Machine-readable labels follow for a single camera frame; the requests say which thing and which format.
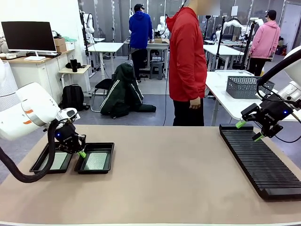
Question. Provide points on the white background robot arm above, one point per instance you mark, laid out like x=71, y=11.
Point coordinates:
x=234, y=23
x=162, y=26
x=89, y=24

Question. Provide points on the white cabinet desk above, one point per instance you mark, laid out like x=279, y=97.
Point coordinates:
x=35, y=73

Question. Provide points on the person in blue hoodie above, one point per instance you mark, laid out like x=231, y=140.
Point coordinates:
x=140, y=30

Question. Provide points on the small wooden side table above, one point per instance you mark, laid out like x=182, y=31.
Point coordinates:
x=82, y=70

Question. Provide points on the black keyboard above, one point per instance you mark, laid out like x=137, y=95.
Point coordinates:
x=43, y=54

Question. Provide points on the dark green striped jacket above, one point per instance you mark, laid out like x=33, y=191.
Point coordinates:
x=122, y=94

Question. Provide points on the red-sleeved right forearm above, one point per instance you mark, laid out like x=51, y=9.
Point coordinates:
x=198, y=87

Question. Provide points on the black slotted board rack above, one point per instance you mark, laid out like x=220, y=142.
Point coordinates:
x=263, y=164

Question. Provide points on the black computer monitor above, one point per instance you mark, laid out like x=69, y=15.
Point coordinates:
x=29, y=36

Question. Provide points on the white cylindrical air purifier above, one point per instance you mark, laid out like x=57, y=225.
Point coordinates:
x=9, y=77

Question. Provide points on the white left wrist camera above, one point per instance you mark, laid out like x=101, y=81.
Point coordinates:
x=70, y=113

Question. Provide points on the gray plastic stool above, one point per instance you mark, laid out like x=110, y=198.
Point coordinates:
x=156, y=68

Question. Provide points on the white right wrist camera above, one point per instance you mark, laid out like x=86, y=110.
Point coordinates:
x=288, y=94

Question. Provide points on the black folding chair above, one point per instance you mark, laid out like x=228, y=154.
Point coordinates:
x=103, y=84

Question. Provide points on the black plastic ESD tray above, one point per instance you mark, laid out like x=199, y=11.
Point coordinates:
x=94, y=147
x=40, y=162

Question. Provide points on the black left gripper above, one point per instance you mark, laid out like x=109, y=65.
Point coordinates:
x=67, y=139

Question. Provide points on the white storage box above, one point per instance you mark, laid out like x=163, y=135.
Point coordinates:
x=70, y=45

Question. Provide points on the white rounded table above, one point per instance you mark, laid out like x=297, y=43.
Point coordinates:
x=225, y=99

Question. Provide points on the white standing desk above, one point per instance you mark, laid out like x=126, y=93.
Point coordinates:
x=105, y=46

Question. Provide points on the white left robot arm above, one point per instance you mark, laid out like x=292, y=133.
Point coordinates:
x=28, y=110

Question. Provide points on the person in pink hoodie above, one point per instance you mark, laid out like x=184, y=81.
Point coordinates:
x=265, y=40

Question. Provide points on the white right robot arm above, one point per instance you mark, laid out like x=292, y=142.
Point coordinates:
x=295, y=63

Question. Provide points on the person in red jacket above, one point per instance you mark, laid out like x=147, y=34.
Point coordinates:
x=185, y=58

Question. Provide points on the black tripod stand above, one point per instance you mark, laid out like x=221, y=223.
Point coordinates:
x=249, y=44

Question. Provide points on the green perforated circuit board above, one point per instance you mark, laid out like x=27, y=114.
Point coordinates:
x=61, y=161
x=96, y=161

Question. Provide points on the small cardboard box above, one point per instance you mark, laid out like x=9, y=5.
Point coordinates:
x=60, y=44

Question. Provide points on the person's right hand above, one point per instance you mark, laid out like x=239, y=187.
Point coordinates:
x=195, y=103

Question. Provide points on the white background table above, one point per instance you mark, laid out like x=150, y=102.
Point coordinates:
x=223, y=50

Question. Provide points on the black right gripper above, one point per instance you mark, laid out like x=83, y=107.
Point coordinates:
x=275, y=113

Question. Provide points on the white plastic bin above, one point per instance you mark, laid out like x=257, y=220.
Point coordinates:
x=235, y=73

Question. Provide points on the gray plastic basket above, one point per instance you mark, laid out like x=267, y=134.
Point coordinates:
x=242, y=87

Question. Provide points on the black tumbler with straw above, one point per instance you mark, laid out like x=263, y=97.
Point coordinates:
x=74, y=64

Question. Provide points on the gray workbench desk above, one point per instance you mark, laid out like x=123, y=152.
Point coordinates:
x=157, y=45

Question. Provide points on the black backpack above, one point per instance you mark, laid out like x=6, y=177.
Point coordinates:
x=73, y=99

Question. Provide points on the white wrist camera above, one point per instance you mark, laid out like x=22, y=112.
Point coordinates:
x=288, y=94
x=70, y=113

